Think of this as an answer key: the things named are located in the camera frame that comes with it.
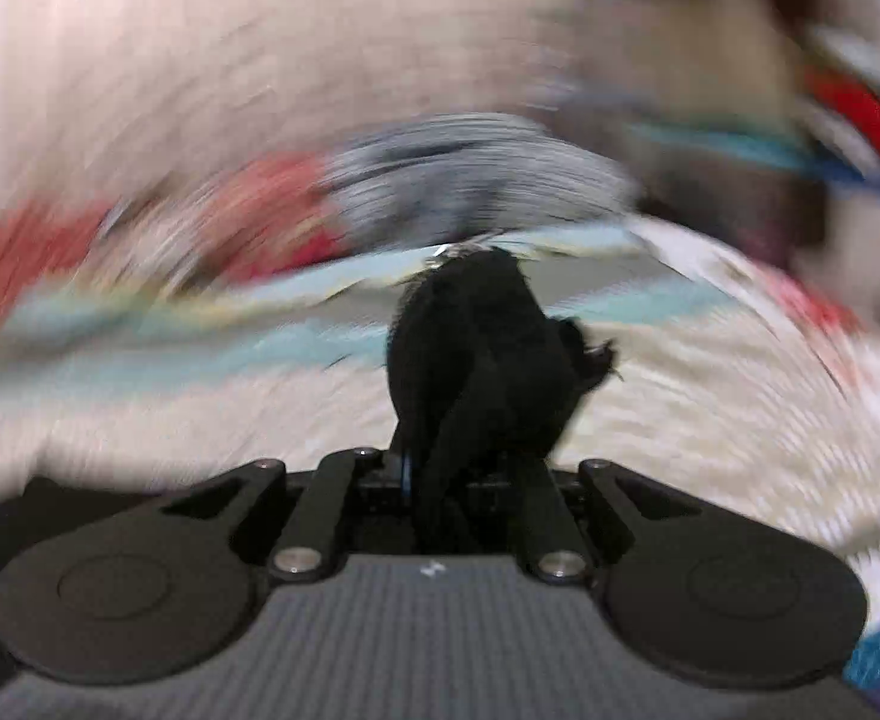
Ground black pants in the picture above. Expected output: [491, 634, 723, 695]
[386, 246, 621, 541]

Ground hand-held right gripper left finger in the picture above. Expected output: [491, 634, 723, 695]
[158, 446, 418, 584]

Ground blue-grey patterned pillow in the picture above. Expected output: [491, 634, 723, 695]
[326, 114, 639, 250]

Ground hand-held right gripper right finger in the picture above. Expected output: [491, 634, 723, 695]
[485, 454, 711, 584]

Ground patterned striped bed sheet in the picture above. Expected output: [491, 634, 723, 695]
[0, 229, 880, 695]

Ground red floral blanket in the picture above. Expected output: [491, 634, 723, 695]
[0, 154, 347, 361]

